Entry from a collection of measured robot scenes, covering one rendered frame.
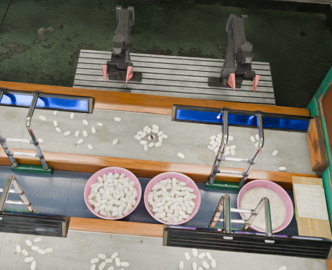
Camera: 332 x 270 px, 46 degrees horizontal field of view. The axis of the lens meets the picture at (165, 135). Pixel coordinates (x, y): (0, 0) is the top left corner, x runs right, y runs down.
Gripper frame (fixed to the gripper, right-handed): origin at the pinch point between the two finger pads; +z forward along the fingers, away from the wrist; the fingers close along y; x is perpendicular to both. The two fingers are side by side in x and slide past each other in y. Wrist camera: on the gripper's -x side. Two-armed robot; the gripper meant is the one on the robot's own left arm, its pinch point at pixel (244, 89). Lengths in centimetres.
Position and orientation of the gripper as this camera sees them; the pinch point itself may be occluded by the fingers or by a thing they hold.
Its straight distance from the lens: 186.7
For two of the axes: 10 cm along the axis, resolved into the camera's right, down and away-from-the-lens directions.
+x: -0.6, 5.3, 8.4
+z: -0.4, 8.4, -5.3
